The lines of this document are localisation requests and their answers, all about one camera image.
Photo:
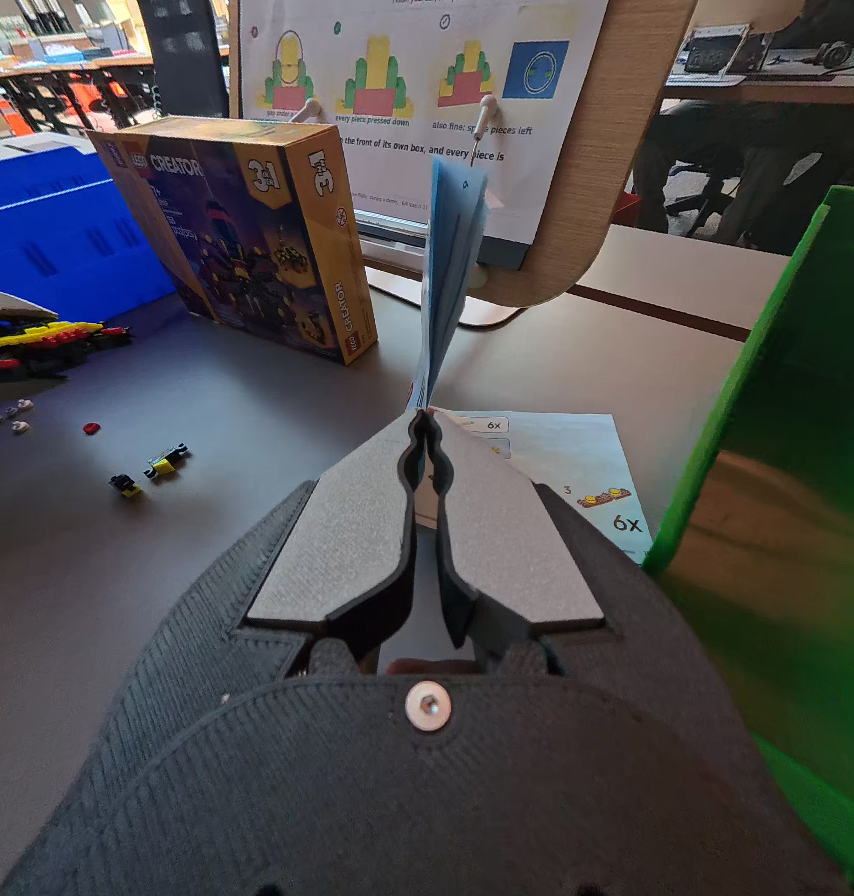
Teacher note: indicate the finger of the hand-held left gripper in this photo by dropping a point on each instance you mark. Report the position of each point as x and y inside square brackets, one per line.
[7, 308]

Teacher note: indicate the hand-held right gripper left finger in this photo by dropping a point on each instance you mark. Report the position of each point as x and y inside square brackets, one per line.
[343, 553]

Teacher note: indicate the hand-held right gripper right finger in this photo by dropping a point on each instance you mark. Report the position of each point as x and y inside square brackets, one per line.
[518, 553]

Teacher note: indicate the black yellow red lego model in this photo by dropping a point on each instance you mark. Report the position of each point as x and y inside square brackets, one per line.
[49, 339]

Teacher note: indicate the light blue instruction booklet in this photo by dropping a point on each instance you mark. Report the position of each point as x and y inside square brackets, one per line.
[455, 280]

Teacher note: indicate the long black yellow lego piece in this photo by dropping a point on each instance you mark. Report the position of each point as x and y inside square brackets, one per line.
[162, 465]

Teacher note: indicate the short black yellow lego piece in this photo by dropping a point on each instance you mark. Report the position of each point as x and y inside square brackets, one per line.
[124, 484]

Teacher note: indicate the purple yellow lego box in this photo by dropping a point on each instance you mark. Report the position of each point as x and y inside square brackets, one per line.
[245, 245]

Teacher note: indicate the blue plastic bin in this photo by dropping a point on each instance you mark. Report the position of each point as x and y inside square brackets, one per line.
[49, 238]

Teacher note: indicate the black office chair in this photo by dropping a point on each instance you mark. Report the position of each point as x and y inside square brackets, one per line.
[182, 56]

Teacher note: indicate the white board peg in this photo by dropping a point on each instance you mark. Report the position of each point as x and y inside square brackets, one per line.
[308, 109]

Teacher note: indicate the white printed instruction sheet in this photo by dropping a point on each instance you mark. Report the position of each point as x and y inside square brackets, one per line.
[385, 182]

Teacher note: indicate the instruction sheet on wooden board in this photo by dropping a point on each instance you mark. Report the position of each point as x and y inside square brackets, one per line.
[609, 175]

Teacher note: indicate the green plastic bin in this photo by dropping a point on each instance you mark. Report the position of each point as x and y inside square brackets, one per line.
[805, 280]

